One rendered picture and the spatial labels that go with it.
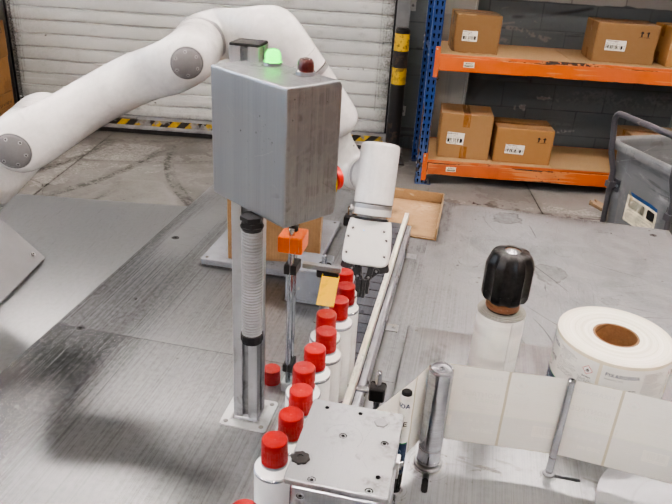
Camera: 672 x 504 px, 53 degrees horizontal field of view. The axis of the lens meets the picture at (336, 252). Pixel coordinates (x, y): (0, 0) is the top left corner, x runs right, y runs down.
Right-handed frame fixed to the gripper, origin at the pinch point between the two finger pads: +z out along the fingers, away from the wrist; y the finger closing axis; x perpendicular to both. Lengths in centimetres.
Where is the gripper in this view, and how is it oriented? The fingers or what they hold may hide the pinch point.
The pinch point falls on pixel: (362, 287)
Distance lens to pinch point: 148.8
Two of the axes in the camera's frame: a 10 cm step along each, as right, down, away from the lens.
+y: 9.8, 1.4, -1.7
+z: -1.3, 9.9, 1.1
